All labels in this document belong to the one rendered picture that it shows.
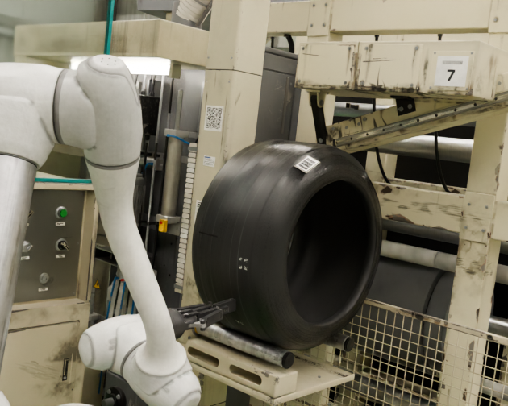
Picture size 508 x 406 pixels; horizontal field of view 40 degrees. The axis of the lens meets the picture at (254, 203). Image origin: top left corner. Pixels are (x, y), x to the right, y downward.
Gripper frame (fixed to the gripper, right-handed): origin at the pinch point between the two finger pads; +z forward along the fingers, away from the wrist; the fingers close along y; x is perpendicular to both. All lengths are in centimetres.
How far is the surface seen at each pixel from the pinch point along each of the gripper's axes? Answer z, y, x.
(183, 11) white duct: 59, 83, -81
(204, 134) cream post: 26, 36, -40
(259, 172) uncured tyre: 12.2, 0.4, -33.3
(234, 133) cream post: 29, 26, -41
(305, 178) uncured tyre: 18.0, -10.2, -32.6
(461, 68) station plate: 55, -32, -61
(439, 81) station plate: 54, -26, -58
